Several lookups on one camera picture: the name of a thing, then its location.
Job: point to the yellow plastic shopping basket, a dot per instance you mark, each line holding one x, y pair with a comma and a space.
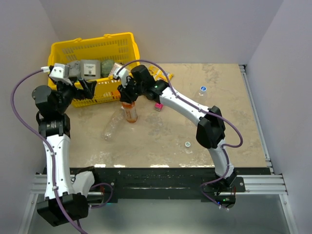
120, 47

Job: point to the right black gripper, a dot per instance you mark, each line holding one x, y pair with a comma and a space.
125, 96

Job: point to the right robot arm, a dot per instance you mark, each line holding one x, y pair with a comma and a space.
210, 132

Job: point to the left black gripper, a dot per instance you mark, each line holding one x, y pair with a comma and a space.
88, 87

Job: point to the yellow snack bag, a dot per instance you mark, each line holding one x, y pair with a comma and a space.
158, 74

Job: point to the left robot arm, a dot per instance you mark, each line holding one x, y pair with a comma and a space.
64, 198

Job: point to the grey bag in basket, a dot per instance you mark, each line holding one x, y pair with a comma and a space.
72, 70

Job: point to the pink carton box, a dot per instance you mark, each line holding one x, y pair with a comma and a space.
158, 106

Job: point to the blue Pocari Sweat cap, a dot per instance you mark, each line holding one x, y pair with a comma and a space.
203, 88

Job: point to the clear bottle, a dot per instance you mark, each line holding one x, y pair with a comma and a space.
200, 97
113, 124

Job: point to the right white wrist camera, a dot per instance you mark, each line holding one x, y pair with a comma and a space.
121, 74

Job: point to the black base frame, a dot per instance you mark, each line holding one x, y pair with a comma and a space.
114, 184

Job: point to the green round item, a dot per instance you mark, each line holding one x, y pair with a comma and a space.
106, 67

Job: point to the grey box in basket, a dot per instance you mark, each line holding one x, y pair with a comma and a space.
90, 69

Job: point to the aluminium rail frame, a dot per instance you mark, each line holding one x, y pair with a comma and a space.
257, 181

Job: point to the pink packaged item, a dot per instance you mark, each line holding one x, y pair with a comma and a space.
117, 67

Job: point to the orange drink bottle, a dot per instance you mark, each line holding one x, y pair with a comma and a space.
130, 111

